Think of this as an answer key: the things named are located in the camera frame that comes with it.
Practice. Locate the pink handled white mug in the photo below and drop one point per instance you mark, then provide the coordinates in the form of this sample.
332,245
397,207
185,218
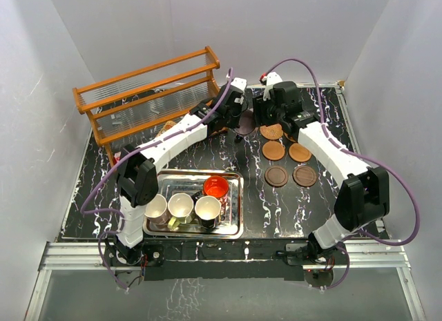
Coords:
157,210

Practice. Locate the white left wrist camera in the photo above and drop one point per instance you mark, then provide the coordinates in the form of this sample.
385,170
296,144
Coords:
236,89

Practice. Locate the orange-red mug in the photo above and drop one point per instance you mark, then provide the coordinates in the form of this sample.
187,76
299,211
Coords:
216,186

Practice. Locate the orange wooden shelf rack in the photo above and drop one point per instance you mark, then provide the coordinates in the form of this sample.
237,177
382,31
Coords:
133,102

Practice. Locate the woven rattan coaster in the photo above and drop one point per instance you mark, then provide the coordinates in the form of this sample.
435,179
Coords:
290,138
272,132

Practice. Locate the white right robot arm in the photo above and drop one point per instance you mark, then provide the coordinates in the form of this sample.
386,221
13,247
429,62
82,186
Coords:
364,192

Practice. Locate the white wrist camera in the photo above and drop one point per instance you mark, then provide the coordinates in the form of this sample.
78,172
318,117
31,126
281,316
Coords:
236,89
269,80

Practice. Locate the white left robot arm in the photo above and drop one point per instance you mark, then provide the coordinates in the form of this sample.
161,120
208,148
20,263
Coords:
137,183

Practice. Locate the purple mug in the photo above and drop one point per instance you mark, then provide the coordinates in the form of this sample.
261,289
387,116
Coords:
247,123

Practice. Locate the green handled white mug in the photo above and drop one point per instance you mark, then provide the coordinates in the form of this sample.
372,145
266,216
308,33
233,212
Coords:
180,207

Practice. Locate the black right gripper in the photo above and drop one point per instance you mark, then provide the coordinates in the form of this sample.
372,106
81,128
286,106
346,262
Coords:
259,106

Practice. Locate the light wooden coaster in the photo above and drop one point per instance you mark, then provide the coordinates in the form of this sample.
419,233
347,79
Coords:
299,153
273,150

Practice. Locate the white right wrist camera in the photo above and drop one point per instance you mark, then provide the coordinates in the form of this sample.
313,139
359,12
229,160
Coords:
269,80

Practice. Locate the dark wooden coaster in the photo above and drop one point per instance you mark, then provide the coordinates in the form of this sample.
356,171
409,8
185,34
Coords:
276,176
305,176

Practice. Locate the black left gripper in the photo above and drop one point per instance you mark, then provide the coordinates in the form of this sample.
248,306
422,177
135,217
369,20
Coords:
235,123

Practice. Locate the black white mug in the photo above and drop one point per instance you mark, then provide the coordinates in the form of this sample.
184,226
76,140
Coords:
208,210

